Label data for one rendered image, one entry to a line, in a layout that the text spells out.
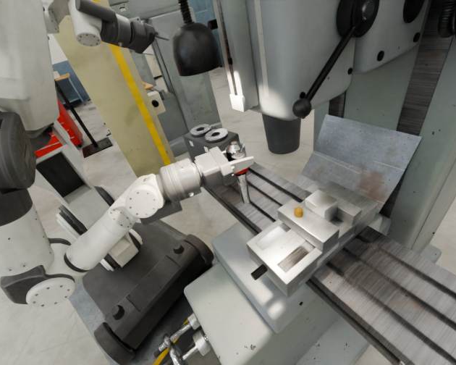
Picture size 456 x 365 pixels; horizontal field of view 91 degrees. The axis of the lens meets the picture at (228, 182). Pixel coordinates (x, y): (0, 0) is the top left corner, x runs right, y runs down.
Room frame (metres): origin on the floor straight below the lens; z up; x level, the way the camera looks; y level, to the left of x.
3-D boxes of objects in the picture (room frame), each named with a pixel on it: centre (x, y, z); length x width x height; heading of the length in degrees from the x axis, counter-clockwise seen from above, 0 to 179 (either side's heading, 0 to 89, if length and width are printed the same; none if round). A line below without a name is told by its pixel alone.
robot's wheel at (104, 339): (0.43, 0.65, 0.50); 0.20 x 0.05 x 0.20; 43
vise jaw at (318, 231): (0.37, -0.17, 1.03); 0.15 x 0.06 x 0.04; 25
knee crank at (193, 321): (0.39, 0.36, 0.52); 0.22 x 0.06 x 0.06; 115
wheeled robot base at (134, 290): (0.79, 0.62, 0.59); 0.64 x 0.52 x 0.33; 43
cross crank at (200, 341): (0.28, 0.28, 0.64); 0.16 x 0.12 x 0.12; 115
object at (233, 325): (0.48, -0.15, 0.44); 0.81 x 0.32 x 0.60; 115
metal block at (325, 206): (0.39, -0.22, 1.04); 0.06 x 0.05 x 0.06; 25
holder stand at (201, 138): (0.83, 0.02, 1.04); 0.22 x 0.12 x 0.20; 34
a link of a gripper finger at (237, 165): (0.43, -0.04, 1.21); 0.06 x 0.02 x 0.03; 101
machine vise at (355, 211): (0.38, -0.19, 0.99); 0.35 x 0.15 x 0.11; 115
